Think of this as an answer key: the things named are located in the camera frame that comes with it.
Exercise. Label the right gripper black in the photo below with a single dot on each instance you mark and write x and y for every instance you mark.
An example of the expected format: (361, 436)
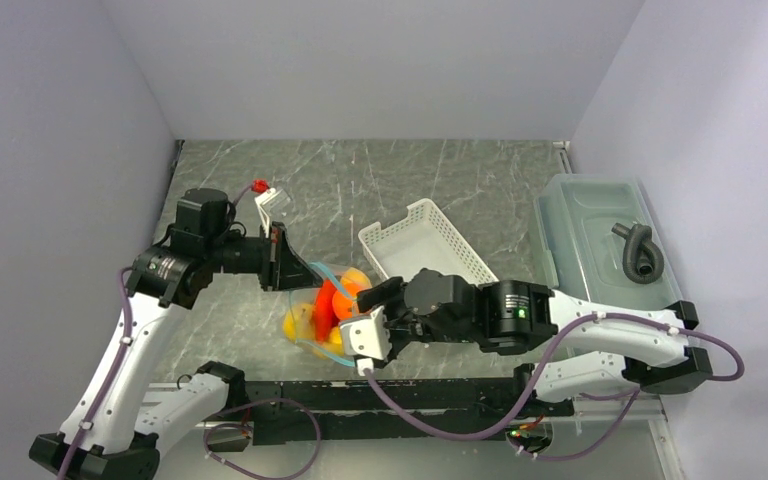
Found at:
(381, 294)

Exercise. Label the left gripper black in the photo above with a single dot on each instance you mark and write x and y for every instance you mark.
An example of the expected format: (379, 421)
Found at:
(281, 268)

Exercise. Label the orange fruit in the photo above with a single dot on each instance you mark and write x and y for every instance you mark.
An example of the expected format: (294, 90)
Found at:
(344, 301)

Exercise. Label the yellow fruit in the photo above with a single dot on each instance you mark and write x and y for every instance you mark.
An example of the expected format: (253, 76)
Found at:
(332, 346)
(356, 276)

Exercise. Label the orange carrot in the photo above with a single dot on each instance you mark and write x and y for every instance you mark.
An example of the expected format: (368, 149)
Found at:
(323, 316)

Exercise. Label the clear zip top bag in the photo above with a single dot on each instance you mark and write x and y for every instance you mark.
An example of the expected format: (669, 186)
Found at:
(307, 295)

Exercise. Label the yellow lemon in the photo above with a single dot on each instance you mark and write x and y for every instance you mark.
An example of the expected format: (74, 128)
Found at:
(298, 325)

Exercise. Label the white perforated plastic basket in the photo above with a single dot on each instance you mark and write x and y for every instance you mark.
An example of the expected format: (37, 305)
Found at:
(424, 238)

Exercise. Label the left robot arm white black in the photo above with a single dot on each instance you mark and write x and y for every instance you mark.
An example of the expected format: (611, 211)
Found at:
(109, 435)

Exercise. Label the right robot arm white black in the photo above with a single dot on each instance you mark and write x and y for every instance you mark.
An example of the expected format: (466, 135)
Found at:
(587, 348)

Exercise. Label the clear plastic storage bin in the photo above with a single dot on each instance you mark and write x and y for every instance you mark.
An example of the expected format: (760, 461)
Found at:
(575, 250)

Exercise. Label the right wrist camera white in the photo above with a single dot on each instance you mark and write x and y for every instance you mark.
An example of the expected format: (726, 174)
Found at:
(366, 339)

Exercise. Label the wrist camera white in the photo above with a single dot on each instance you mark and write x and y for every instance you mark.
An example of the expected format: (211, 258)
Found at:
(366, 339)
(273, 203)

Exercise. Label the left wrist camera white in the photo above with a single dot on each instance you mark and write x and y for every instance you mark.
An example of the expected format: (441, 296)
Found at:
(273, 203)

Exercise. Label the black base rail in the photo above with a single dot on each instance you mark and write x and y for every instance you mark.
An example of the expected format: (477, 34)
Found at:
(350, 410)

